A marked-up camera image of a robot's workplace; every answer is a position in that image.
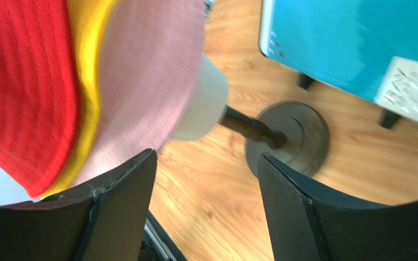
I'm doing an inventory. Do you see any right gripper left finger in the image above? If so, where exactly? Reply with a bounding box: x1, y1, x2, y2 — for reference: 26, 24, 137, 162
0, 149, 157, 260

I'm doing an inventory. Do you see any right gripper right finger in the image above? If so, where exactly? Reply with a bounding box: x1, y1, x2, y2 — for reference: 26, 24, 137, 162
257, 153, 418, 260

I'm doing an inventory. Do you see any red hat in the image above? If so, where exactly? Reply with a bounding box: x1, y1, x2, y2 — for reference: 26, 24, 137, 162
0, 1, 79, 197

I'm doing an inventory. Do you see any pink bucket hat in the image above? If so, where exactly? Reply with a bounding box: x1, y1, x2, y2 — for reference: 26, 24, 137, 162
71, 1, 205, 186

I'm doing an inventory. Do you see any yellow bucket hat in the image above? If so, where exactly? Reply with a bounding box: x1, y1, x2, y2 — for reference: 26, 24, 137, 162
39, 0, 116, 199

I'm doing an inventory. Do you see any dark round stand base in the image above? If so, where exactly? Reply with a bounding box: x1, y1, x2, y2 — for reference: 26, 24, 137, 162
219, 100, 330, 179

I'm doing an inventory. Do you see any cream mannequin head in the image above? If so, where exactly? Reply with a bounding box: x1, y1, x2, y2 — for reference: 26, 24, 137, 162
171, 54, 229, 141

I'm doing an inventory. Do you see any teal fabric in plastic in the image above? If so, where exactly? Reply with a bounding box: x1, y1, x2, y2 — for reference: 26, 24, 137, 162
259, 1, 418, 101

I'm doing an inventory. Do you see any white tablet board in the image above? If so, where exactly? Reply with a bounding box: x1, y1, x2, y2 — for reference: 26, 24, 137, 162
259, 0, 418, 133

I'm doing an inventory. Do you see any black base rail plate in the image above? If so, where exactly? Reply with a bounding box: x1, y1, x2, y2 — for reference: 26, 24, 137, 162
138, 211, 187, 261

